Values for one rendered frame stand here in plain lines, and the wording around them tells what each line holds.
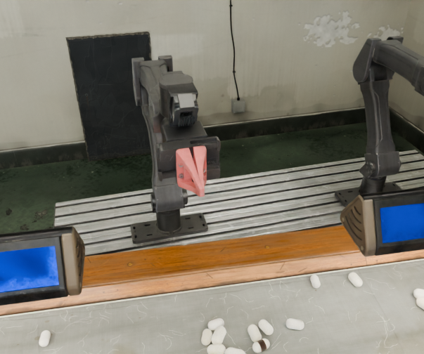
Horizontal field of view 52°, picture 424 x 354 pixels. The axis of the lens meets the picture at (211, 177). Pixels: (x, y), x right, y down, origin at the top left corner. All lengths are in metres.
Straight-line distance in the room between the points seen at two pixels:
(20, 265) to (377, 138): 0.97
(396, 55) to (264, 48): 1.68
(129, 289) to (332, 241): 0.46
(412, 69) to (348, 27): 1.90
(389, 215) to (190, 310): 0.46
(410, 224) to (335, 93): 2.55
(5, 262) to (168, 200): 0.58
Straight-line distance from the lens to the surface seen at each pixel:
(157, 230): 1.17
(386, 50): 1.20
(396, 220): 0.60
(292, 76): 2.93
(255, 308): 0.91
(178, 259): 0.96
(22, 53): 2.61
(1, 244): 0.54
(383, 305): 0.97
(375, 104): 1.26
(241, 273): 0.94
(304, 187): 1.37
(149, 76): 0.95
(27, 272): 0.54
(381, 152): 1.26
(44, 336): 0.89
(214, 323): 0.86
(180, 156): 0.66
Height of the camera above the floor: 1.44
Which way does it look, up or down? 34 degrees down
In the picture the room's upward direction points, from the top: straight up
